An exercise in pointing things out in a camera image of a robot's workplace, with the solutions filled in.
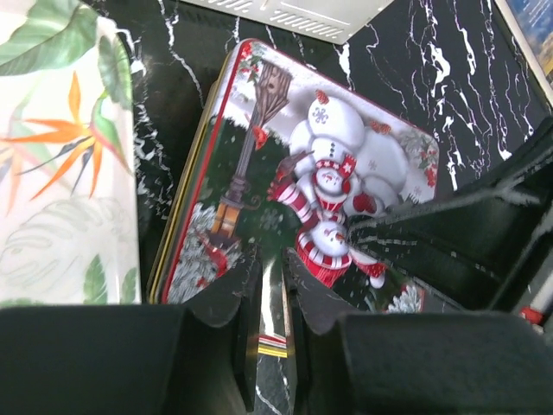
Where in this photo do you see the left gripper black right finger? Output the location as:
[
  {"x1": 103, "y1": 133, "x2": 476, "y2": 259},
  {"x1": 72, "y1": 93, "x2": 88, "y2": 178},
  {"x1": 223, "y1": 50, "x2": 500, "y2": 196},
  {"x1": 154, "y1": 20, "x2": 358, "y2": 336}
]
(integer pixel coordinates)
[{"x1": 283, "y1": 248, "x2": 552, "y2": 414}]

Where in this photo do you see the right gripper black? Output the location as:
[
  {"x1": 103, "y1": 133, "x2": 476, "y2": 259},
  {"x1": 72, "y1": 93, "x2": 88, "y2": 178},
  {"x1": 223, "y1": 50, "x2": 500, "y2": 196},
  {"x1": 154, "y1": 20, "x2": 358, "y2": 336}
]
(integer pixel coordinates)
[{"x1": 348, "y1": 117, "x2": 552, "y2": 333}]

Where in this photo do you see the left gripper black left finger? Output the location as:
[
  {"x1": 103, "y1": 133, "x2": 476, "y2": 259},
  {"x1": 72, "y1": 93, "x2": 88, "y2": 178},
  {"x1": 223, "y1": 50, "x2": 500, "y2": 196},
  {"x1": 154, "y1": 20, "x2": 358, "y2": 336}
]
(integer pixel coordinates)
[{"x1": 1, "y1": 246, "x2": 263, "y2": 414}]

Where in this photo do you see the gold cookie tin base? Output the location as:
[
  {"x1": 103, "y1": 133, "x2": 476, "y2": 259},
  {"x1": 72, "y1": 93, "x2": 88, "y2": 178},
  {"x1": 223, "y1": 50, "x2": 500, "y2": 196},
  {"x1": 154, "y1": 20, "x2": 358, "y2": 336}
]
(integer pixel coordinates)
[{"x1": 145, "y1": 81, "x2": 289, "y2": 360}]

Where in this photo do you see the gold tin lid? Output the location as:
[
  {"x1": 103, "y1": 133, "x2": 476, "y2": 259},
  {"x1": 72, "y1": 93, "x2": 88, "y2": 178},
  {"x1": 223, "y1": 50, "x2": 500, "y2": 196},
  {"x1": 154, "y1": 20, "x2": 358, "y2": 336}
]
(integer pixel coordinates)
[{"x1": 159, "y1": 37, "x2": 442, "y2": 347}]

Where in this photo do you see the floral patterned serving tray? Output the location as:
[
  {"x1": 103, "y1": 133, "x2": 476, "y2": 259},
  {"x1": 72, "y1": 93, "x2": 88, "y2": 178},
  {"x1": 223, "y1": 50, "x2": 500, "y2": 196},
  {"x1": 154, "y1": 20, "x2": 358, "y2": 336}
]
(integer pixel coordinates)
[{"x1": 1, "y1": 1, "x2": 141, "y2": 306}]

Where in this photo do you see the blue landscape cover book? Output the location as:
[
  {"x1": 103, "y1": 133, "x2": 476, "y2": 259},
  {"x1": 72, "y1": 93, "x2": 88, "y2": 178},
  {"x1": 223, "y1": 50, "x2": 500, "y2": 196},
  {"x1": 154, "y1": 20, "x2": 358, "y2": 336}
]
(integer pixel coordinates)
[{"x1": 494, "y1": 0, "x2": 552, "y2": 104}]

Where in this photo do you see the white desk file organizer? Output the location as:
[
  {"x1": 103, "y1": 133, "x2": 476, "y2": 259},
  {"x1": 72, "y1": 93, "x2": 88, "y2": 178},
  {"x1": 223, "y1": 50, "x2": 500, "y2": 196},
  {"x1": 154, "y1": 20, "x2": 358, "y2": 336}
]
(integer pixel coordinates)
[{"x1": 188, "y1": 0, "x2": 393, "y2": 45}]

